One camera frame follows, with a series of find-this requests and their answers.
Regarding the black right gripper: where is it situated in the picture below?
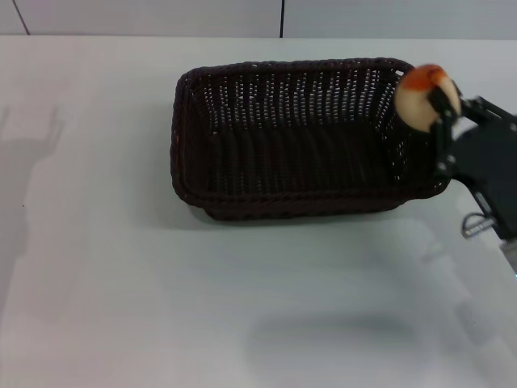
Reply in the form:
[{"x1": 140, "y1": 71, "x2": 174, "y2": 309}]
[{"x1": 428, "y1": 86, "x2": 517, "y2": 239}]

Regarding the round cream bun orange topping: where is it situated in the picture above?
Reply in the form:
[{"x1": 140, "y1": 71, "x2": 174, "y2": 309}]
[{"x1": 394, "y1": 64, "x2": 462, "y2": 133}]

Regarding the black woven rectangular basket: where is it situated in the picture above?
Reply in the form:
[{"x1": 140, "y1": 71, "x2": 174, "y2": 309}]
[{"x1": 173, "y1": 57, "x2": 449, "y2": 222}]

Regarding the grey right gripper cable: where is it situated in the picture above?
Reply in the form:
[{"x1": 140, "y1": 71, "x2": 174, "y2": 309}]
[{"x1": 461, "y1": 213, "x2": 497, "y2": 240}]

